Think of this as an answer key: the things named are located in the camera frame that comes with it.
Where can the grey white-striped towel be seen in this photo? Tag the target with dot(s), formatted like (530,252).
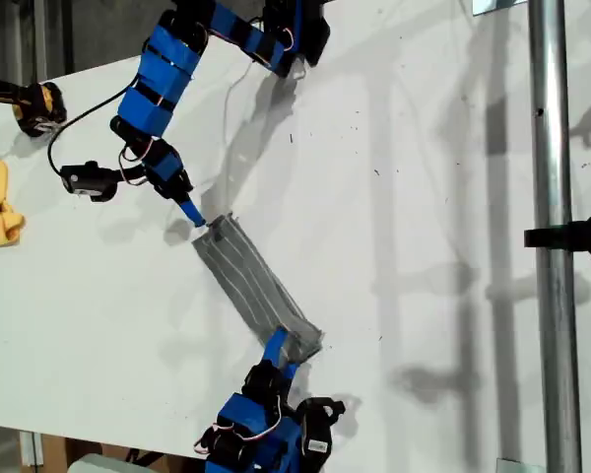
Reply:
(256,286)

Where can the yellow black power drill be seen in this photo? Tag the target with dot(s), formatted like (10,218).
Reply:
(39,108)

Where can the black clamp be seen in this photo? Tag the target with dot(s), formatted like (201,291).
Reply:
(571,236)

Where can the black camera stalk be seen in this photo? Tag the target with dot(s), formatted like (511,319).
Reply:
(130,176)

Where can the white table leg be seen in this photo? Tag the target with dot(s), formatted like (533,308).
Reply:
(32,448)

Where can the steel post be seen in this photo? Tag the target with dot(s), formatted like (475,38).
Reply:
(554,246)

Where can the black camera box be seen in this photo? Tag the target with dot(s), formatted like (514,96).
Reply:
(317,428)
(86,182)

